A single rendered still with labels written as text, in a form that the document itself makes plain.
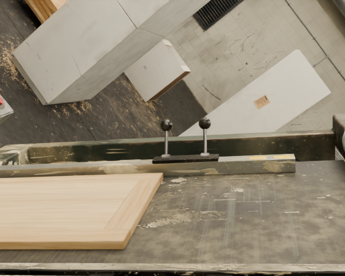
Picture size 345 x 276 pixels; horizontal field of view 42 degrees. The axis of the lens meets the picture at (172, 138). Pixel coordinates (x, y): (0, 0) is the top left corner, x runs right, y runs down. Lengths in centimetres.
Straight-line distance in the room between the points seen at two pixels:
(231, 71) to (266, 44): 89
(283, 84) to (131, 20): 196
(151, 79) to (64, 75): 265
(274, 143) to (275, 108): 343
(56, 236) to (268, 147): 82
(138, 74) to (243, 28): 356
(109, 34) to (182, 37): 595
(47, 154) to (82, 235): 78
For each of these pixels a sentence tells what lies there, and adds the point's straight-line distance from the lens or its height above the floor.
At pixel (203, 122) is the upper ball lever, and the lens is 136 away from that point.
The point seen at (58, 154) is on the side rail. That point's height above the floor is 99.
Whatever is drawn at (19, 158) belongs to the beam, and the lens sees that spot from 171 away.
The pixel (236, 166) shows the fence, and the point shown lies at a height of 155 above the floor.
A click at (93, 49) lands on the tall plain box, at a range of 385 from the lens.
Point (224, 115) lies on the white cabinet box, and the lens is 504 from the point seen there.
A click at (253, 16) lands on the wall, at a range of 948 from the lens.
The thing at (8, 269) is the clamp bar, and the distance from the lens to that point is 81.
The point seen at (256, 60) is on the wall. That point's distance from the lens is 940.
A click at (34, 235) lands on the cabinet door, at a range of 105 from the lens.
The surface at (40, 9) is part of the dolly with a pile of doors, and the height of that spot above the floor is 14.
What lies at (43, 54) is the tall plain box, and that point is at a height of 30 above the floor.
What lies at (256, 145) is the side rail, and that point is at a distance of 156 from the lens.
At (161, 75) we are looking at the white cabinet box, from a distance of 640.
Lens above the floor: 182
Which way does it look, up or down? 16 degrees down
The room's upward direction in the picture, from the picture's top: 54 degrees clockwise
